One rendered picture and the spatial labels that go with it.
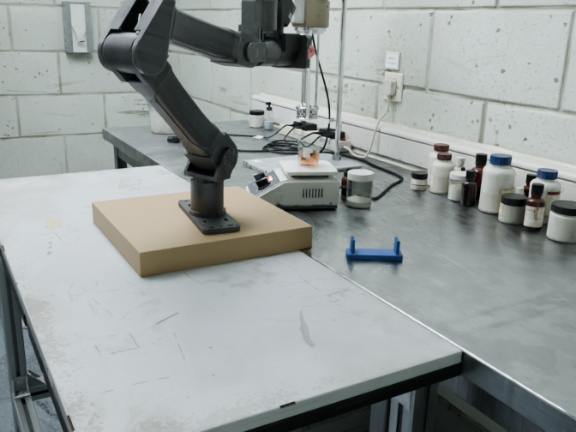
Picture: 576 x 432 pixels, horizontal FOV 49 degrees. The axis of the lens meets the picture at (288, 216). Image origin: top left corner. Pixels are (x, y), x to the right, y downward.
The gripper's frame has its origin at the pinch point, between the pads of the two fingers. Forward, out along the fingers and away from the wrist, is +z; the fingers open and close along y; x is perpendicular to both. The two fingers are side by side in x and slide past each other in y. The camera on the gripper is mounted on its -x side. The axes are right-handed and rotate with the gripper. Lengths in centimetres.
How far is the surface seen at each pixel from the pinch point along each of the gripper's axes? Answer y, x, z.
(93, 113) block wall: 212, 43, 105
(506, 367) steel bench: -61, 35, -45
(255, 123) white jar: 75, 31, 77
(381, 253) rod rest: -31, 34, -21
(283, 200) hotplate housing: -0.2, 31.9, -8.6
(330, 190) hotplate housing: -7.7, 29.8, -1.2
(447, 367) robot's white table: -54, 37, -47
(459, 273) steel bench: -45, 35, -19
